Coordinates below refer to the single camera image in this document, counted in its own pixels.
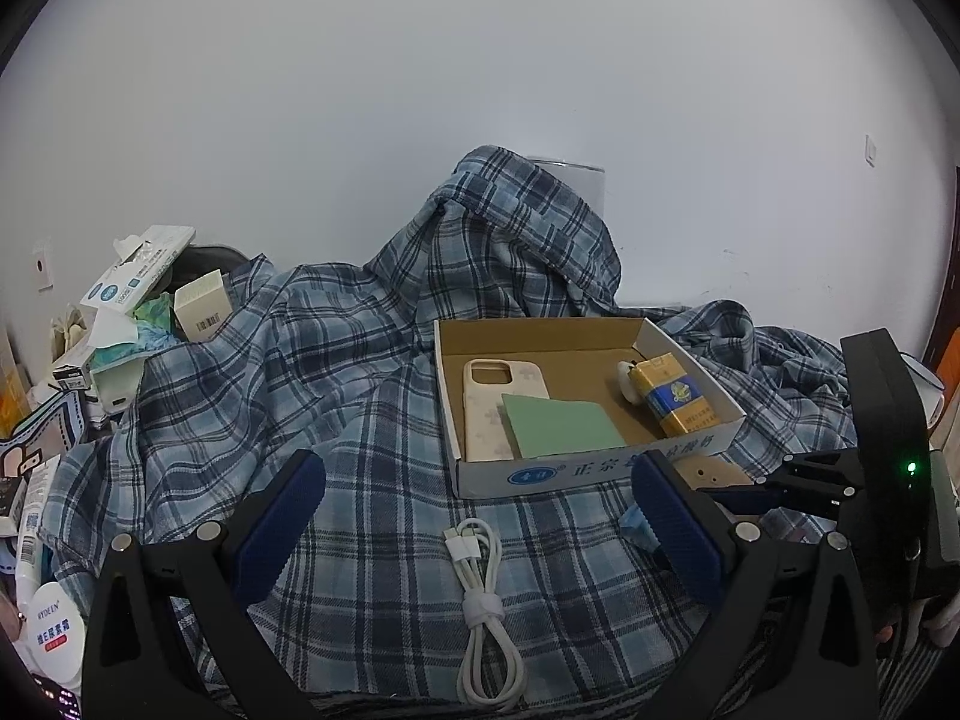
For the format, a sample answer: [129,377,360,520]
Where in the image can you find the blue cartoon paper bag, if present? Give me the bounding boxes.
[0,385,89,479]

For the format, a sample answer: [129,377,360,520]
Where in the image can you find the white coiled charging cable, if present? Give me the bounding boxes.
[443,517,527,708]

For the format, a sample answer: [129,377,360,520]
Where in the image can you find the white and blue tissue box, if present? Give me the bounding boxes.
[79,224,198,314]

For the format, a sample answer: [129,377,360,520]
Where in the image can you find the blue and yellow cigarette pack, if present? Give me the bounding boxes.
[628,354,719,439]

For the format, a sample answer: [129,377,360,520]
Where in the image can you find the dark round bin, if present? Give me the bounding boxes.
[166,243,250,295]

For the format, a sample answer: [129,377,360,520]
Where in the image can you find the green tissue pack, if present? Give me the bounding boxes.
[88,294,179,370]

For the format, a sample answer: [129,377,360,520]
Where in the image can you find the light blue packet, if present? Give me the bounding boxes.
[621,504,664,552]

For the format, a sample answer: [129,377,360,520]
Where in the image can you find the small beige box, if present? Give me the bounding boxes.
[173,268,230,343]

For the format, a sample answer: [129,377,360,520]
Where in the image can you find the white round jar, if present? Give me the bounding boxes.
[27,580,92,693]

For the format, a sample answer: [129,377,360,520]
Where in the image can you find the white container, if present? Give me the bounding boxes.
[525,157,606,205]

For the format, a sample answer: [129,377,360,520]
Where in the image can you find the green sticky note pad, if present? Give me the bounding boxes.
[500,392,628,461]

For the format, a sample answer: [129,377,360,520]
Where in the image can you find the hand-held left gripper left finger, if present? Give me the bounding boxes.
[81,448,329,720]

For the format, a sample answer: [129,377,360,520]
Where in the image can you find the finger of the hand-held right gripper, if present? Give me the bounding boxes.
[759,450,865,487]
[697,484,865,520]

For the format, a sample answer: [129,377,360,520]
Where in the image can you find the cream power bank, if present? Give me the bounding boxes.
[91,358,146,419]

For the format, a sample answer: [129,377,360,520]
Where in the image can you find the cream floral phone case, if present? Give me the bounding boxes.
[462,358,553,463]

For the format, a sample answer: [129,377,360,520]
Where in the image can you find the white tube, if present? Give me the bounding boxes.
[13,456,62,602]

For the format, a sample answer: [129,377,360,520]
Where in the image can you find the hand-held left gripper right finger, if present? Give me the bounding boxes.
[630,450,880,720]

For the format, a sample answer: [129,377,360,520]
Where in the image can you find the small black and white box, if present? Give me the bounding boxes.
[47,362,96,393]

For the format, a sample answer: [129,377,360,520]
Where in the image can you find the cardboard box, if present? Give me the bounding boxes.
[433,316,748,500]

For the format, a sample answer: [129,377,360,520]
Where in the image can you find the blue plaid shirt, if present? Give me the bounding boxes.
[39,144,865,700]

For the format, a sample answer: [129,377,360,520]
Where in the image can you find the white floral mug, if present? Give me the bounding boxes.
[898,351,947,437]

